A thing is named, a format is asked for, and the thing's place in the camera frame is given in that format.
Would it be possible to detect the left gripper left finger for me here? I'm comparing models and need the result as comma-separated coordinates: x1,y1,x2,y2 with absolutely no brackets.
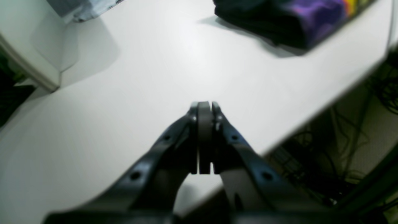
48,102,199,218

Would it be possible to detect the white partition panel right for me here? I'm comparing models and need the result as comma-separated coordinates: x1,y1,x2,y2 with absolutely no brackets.
0,0,125,92

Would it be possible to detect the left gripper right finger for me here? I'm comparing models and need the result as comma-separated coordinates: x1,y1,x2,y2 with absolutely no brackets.
199,102,339,218

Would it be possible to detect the black T-shirt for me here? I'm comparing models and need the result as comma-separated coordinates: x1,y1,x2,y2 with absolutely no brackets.
213,0,373,50

